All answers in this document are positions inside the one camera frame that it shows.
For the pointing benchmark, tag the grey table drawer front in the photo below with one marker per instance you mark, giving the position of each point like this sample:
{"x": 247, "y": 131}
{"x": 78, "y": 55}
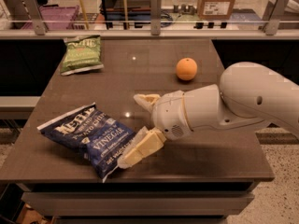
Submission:
{"x": 104, "y": 204}

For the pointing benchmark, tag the cardboard box with label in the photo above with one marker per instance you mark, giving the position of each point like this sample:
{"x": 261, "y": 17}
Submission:
{"x": 215, "y": 9}

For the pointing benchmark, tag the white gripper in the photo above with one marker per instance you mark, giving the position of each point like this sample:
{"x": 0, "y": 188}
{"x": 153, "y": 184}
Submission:
{"x": 168, "y": 114}

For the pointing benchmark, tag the orange fruit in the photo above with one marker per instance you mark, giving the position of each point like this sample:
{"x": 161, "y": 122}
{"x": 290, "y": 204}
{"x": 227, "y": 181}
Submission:
{"x": 186, "y": 69}

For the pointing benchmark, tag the green Kettle chip bag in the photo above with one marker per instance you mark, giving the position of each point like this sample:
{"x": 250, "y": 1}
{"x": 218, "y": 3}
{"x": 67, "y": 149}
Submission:
{"x": 82, "y": 55}

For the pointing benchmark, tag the glass railing with metal posts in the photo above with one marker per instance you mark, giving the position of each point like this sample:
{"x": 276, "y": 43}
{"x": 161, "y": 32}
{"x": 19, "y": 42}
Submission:
{"x": 166, "y": 24}

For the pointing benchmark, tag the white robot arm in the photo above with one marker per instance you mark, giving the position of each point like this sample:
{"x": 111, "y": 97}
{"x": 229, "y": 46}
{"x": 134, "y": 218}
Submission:
{"x": 248, "y": 95}

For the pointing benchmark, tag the purple plastic crate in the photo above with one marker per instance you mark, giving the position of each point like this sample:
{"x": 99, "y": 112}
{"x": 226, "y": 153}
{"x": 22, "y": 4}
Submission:
{"x": 59, "y": 18}

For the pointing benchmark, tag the blue Kettle chip bag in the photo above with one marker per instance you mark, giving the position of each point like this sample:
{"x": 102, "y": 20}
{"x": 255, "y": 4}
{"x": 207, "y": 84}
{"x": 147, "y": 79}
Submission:
{"x": 93, "y": 134}

